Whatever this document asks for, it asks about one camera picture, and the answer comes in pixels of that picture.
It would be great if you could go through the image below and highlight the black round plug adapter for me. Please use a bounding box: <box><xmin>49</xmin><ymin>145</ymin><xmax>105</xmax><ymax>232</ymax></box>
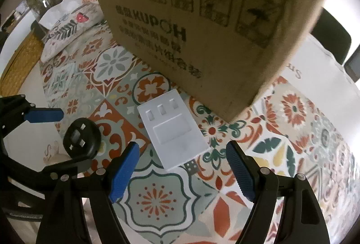
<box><xmin>62</xmin><ymin>118</ymin><xmax>101</xmax><ymax>159</ymax></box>

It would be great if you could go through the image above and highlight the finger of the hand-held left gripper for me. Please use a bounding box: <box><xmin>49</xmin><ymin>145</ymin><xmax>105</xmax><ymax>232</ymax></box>
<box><xmin>6</xmin><ymin>155</ymin><xmax>95</xmax><ymax>180</ymax></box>
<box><xmin>0</xmin><ymin>94</ymin><xmax>65</xmax><ymax>135</ymax></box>

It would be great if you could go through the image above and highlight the patterned tile-print table runner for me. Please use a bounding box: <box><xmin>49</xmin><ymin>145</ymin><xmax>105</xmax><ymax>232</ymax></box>
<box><xmin>39</xmin><ymin>19</ymin><xmax>360</xmax><ymax>244</ymax></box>

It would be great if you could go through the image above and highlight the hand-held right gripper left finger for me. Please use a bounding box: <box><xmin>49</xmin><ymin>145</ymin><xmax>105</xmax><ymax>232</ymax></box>
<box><xmin>39</xmin><ymin>141</ymin><xmax>140</xmax><ymax>244</ymax></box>

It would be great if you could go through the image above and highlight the white charger block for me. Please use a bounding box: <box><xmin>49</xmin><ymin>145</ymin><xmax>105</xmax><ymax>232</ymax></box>
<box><xmin>137</xmin><ymin>89</ymin><xmax>210</xmax><ymax>176</ymax></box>

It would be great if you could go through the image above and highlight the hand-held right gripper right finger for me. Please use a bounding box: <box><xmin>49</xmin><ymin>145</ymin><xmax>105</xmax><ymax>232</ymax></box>
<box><xmin>226</xmin><ymin>141</ymin><xmax>331</xmax><ymax>244</ymax></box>

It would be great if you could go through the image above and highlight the floral fabric tissue pouch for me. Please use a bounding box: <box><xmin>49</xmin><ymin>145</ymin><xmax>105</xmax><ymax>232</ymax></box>
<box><xmin>38</xmin><ymin>0</ymin><xmax>104</xmax><ymax>63</ymax></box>

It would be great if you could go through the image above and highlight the brown cardboard box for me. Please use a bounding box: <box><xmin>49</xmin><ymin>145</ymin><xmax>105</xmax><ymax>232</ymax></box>
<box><xmin>88</xmin><ymin>0</ymin><xmax>329</xmax><ymax>123</ymax></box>

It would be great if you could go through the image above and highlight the woven straw placemat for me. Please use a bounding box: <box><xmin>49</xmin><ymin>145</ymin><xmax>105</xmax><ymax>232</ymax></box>
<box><xmin>0</xmin><ymin>30</ymin><xmax>44</xmax><ymax>96</ymax></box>

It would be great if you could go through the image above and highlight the dark upholstered dining chair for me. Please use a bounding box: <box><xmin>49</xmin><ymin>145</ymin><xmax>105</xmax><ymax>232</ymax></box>
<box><xmin>311</xmin><ymin>7</ymin><xmax>353</xmax><ymax>66</ymax></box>

